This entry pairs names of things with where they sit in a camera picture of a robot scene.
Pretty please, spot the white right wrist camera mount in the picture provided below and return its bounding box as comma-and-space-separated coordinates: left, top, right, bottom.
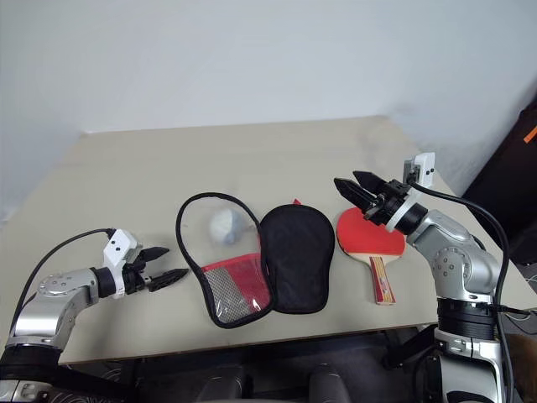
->
386, 153, 436, 233

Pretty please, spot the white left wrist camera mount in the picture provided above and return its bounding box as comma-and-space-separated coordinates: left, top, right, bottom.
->
102, 228, 140, 301

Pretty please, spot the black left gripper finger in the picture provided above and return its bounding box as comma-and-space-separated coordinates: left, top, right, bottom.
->
140, 246, 171, 270
146, 268, 190, 293

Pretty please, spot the black paddle case, clear side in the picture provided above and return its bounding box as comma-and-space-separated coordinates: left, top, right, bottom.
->
175, 191, 337, 330

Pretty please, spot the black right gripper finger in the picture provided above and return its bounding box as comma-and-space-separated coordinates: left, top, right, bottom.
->
352, 170, 388, 197
333, 177, 375, 212

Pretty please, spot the red table tennis paddle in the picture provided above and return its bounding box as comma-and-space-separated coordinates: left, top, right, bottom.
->
335, 205, 408, 307

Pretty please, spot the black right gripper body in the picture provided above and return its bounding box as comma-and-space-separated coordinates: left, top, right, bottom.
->
362, 179, 411, 228

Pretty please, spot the white ping pong ball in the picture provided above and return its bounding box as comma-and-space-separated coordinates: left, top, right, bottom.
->
208, 207, 247, 248

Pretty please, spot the black cabinet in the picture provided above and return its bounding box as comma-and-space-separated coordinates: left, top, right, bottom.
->
459, 90, 537, 270

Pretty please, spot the dark rounded shape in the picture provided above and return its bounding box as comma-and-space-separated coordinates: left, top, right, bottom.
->
196, 363, 247, 403
308, 363, 352, 403

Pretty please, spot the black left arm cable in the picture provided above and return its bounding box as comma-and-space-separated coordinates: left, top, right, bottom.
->
8, 228, 117, 337

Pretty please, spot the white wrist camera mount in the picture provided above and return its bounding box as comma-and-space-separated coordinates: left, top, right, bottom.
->
102, 228, 140, 301
386, 153, 436, 233

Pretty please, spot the black table frame strut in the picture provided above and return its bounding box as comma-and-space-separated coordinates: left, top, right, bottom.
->
380, 325, 440, 371

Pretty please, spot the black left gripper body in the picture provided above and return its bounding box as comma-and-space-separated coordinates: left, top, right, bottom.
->
123, 250, 153, 296

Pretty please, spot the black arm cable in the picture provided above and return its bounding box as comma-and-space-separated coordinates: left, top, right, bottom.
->
8, 228, 117, 337
407, 179, 519, 403

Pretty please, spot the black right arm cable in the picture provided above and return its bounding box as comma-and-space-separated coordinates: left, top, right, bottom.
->
407, 179, 519, 403

